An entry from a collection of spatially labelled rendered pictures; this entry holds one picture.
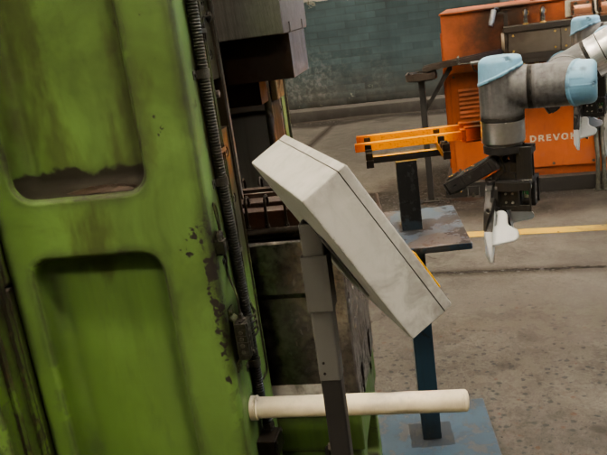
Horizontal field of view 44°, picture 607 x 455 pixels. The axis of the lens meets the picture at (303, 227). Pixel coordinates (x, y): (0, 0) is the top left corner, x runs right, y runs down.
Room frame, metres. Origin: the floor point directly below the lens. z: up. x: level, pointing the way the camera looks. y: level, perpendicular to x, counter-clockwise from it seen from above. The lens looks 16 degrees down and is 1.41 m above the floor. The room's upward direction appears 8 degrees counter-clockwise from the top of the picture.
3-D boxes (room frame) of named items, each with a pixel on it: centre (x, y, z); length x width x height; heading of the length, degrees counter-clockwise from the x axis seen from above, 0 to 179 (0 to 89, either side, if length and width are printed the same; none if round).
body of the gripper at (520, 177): (1.29, -0.38, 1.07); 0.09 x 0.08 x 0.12; 59
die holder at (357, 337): (1.82, 0.16, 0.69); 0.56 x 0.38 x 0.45; 79
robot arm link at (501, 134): (1.30, -0.37, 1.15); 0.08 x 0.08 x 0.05
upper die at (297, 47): (1.77, 0.16, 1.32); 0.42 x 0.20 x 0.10; 79
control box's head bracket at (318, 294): (1.17, -0.04, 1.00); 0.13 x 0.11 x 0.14; 169
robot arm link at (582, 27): (2.06, -0.83, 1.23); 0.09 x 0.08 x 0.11; 51
